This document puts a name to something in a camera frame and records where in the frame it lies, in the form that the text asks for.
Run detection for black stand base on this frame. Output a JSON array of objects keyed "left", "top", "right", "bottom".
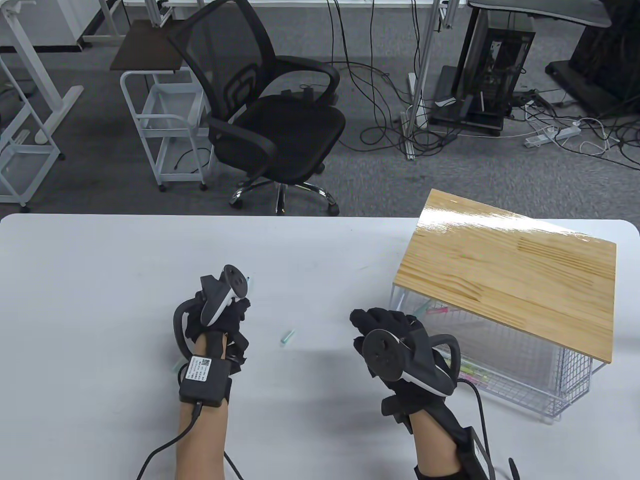
[{"left": 545, "top": 0, "right": 640, "bottom": 119}]

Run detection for white standing desk leg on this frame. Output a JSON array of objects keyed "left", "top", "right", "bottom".
[{"left": 0, "top": 0, "right": 85, "bottom": 146}]

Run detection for person's right forearm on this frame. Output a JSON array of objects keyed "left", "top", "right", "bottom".
[{"left": 410, "top": 400, "right": 497, "bottom": 480}]

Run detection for white cabinet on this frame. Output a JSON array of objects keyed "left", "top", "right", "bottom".
[{"left": 20, "top": 0, "right": 126, "bottom": 52}]

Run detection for black glove cable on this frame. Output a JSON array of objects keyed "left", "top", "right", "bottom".
[
  {"left": 136, "top": 399, "right": 246, "bottom": 480},
  {"left": 456, "top": 377, "right": 490, "bottom": 438}
]

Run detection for white wire basket wooden top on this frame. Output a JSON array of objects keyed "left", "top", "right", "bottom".
[{"left": 382, "top": 188, "right": 618, "bottom": 425}]

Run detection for black computer tower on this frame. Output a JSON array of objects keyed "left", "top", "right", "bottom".
[{"left": 429, "top": 9, "right": 537, "bottom": 138}]

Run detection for white power strip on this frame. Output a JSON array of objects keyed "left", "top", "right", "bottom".
[{"left": 523, "top": 125, "right": 582, "bottom": 149}]

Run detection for aluminium frame leg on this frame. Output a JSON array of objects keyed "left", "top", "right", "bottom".
[{"left": 401, "top": 0, "right": 449, "bottom": 162}]

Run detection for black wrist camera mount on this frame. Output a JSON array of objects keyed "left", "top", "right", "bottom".
[
  {"left": 227, "top": 332, "right": 250, "bottom": 374},
  {"left": 381, "top": 392, "right": 417, "bottom": 434}
]

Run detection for person's right hand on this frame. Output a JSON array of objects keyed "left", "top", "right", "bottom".
[{"left": 350, "top": 307, "right": 458, "bottom": 417}]

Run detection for white cart with brown top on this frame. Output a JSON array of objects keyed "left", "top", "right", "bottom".
[{"left": 110, "top": 20, "right": 212, "bottom": 193}]

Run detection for black wrist-worn box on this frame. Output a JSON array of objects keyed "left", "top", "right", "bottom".
[
  {"left": 457, "top": 425, "right": 497, "bottom": 480},
  {"left": 178, "top": 354, "right": 234, "bottom": 409}
]

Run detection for tangle of black floor cables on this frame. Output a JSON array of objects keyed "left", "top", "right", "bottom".
[{"left": 327, "top": 0, "right": 640, "bottom": 168}]

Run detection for person's left forearm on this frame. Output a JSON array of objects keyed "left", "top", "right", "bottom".
[{"left": 174, "top": 334, "right": 232, "bottom": 480}]

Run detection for person's left hand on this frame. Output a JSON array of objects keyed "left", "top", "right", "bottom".
[{"left": 182, "top": 295, "right": 251, "bottom": 374}]

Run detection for black mesh office chair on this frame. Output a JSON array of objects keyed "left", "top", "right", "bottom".
[{"left": 166, "top": 0, "right": 347, "bottom": 217}]

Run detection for grey black hand tracker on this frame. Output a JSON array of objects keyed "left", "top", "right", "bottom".
[
  {"left": 362, "top": 315, "right": 461, "bottom": 399},
  {"left": 172, "top": 264, "right": 251, "bottom": 359}
]

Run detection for grey desk top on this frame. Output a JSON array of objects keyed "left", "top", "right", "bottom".
[{"left": 467, "top": 0, "right": 613, "bottom": 29}]

